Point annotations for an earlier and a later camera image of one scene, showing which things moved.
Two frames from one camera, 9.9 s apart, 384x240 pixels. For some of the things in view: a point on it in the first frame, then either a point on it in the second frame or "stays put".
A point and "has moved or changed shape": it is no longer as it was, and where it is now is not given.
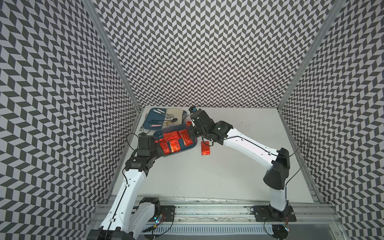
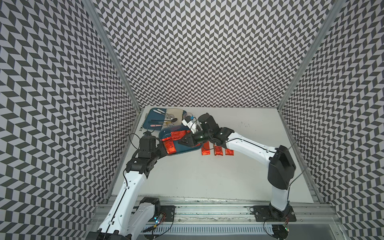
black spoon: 173,120 stays put
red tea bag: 184,135 has moved or changed shape
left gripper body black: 157,152 stays put
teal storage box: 160,132 has moved or changed shape
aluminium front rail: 323,210 stays put
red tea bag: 205,148 stays put
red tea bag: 174,144 → 229,152
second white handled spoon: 171,116 stays put
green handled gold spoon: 168,122 stays put
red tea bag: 171,134 has moved or changed shape
